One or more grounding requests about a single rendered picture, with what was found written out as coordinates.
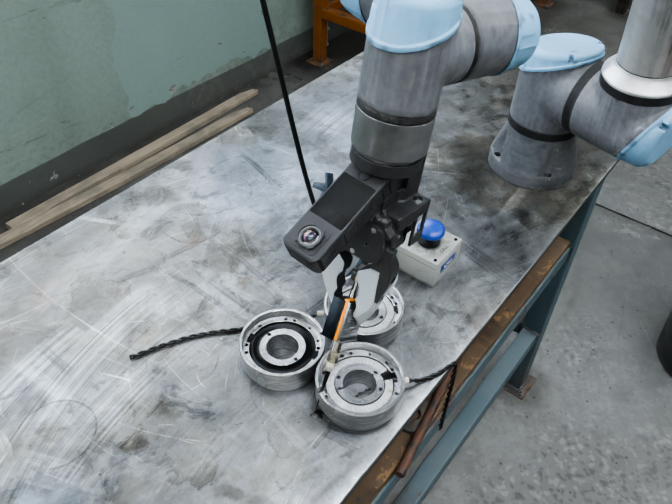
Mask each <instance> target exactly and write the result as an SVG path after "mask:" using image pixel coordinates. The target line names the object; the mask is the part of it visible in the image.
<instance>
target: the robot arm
mask: <svg viewBox="0 0 672 504"><path fill-rule="evenodd" d="M340 2H341V4H342V5H343V6H344V8H345V9H346V10H347V11H349V12H350V13H352V15H354V16H355V17H357V18H358V19H360V20H362V21H363V22H364V23H365V24H366V41H365V48H364V54H363V61H362V67H361V74H360V80H359V87H358V93H357V99H356V104H355V112H354V119H353V125H352V131H351V147H350V153H349V157H350V160H351V163H350V164H349V165H348V166H347V167H346V168H345V170H344V171H343V172H342V173H341V174H340V175H339V176H338V177H337V178H336V179H335V181H334V182H333V183H332V184H331V185H330V186H329V187H328V188H327V189H326V191H325V192H324V193H323V194H322V195H321V196H320V197H319V198H318V199H317V201H316V202H315V203H314V204H313V205H312V206H311V207H310V208H309V209H308V210H307V212H306V213H305V214H304V215H303V216H302V217H301V218H300V219H299V220H298V222H297V223H296V224H295V225H294V226H293V227H292V228H291V229H290V230H289V232H288V233H287V234H286V235H285V236H284V238H283V242H284V245H285V247H286V249H287V250H288V252H289V254H290V256H291V257H293V258H294V259H296V260H297V261H298V262H300V263H301V264H303V265H304V266H306V267H307V268H308V269H310V270H311V271H313V272H316V273H322V275H323V280H324V284H325V287H326V289H327V292H328V295H329V298H330V301H331V303H332V300H333V296H343V293H342V287H343V285H344V284H345V282H346V279H345V276H346V275H347V274H348V273H349V272H350V271H351V270H352V269H353V268H354V266H355V265H356V264H357V263H358V261H359V259H361V260H362V263H363V264H364V265H366V266H365V267H363V268H362V269H360V270H359V271H358V273H357V282H358V285H359V294H358V295H357V297H356V298H355V301H356V308H355V310H354V312H353V313H352V316H353V318H354V319H355V322H356V323H357V324H358V325H360V324H362V323H363V322H365V321H366V320H367V319H369V318H370V317H371V316H372V315H373V314H374V313H375V311H376V310H377V308H378V307H379V305H380V304H381V302H382V301H383V298H384V297H385V296H386V295H387V293H388V292H389V291H390V290H391V289H392V288H393V287H394V285H395V284H396V282H397V279H398V271H399V261H398V259H397V257H396V254H397V252H398V251H397V250H396V248H398V247H399V246H400V245H402V244H403V242H405V239H406V235H407V233H409V232H410V231H411V232H410V236H409V240H408V245H407V246H409V247H410V246H411V245H413V244H414V243H415V242H417V241H418V240H419V239H421V236H422V232H423V228H424V224H425V220H426V217H427V213H428V209H429V205H430V201H431V199H429V198H427V197H425V196H423V195H421V194H420V193H419V192H418V189H419V185H420V181H421V177H422V173H423V169H424V165H425V161H426V157H427V153H428V149H429V144H430V139H431V135H432V131H433V127H434V123H435V119H436V113H437V109H438V105H439V101H440V97H441V93H442V89H443V87H444V86H447V85H451V84H456V83H460V82H464V81H469V80H473V79H477V78H482V77H486V76H498V75H501V74H503V73H504V72H506V71H508V70H511V69H514V68H517V67H519V69H520V71H519V75H518V79H517V83H516V87H515V91H514V95H513V99H512V103H511V107H510V112H509V116H508V119H507V121H506V123H505V124H504V126H503V127H502V129H501V130H500V132H499V133H498V135H497V136H496V138H495V139H494V141H493V142H492V145H491V147H490V151H489V156H488V162H489V165H490V167H491V169H492V170H493V171H494V172H495V173H496V174H497V175H498V176H499V177H500V178H502V179H503V180H505V181H507V182H509V183H511V184H513V185H516V186H519V187H522V188H526V189H532V190H552V189H557V188H560V187H563V186H565V185H567V184H568V183H569V182H570V181H571V180H572V179H573V177H574V174H575V171H576V168H577V164H578V157H577V137H579V138H581V139H583V140H585V141H587V142H589V143H590V144H592V145H594V146H596V147H598V148H600V149H602V150H604V151H605V152H607V153H609V154H611V155H613V156H615V157H616V159H617V160H620V159H621V160H623V161H625V162H627V163H629V164H631V165H633V166H636V167H645V166H648V165H650V164H652V163H653V162H655V161H656V160H657V159H659V158H660V157H661V156H662V155H663V154H664V153H665V152H666V151H667V150H668V149H669V148H670V147H671V146H672V0H633V2H632V5H631V9H630V12H629V16H628V19H627V23H626V26H625V30H624V33H623V36H622V40H621V43H620V47H619V50H618V53H617V54H615V55H613V56H612V57H610V58H608V59H607V60H606V61H605V60H603V57H604V56H605V46H604V45H603V44H602V42H601V41H599V40H597V39H595V38H593V37H590V36H586V35H581V34H574V33H554V34H547V35H543V36H540V32H541V26H540V19H539V15H538V12H537V10H536V8H535V6H534V5H533V3H532V2H531V1H530V0H340ZM418 199H419V200H421V201H422V202H421V203H419V204H418V205H417V204H416V202H415V201H413V200H418ZM422 214H423V216H422V220H421V224H420V228H419V231H417V232H416V233H415V234H414V232H415V228H416V224H417V220H418V217H419V216H421V215H422ZM368 263H372V264H368ZM367 264H368V265H367Z"/></svg>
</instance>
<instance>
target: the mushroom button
mask: <svg viewBox="0 0 672 504"><path fill-rule="evenodd" d="M444 235H445V227H444V225H443V224H442V223H441V222H440V221H438V220H435V219H426V220H425V224H424V228H423V232H422V236H421V238H423V239H425V240H426V241H427V242H432V241H436V240H440V239H441V238H443V237H444Z"/></svg>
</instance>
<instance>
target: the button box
mask: <svg viewBox="0 0 672 504"><path fill-rule="evenodd" d="M410 232H411V231H410ZM410 232H409V233H407V235H406V239H405V242H403V244H402V245H400V246H399V247H398V248H396V250H397V251H398V252H397V254H396V257H397V259H398V261H399V270H401V271H403V272H404V273H406V274H408V275H410V276H412V277H414V278H416V279H417V280H419V281H421V282H423V283H425V284H427V285H428V286H430V287H432V288H433V287H434V286H435V285H436V284H437V283H438V282H439V281H440V279H441V278H442V277H443V276H444V275H445V274H446V273H447V272H448V271H449V270H450V269H451V268H452V267H453V266H454V265H455V264H456V262H457V261H458V256H459V252H460V247H461V243H462V239H460V238H458V237H456V236H454V235H452V234H450V233H448V232H446V231H445V235H444V237H443V238H441V239H440V240H436V241H432V242H427V241H426V240H425V239H423V238H421V239H419V240H418V241H417V242H415V243H414V244H413V245H411V246H410V247H409V246H407V245H408V240H409V236H410Z"/></svg>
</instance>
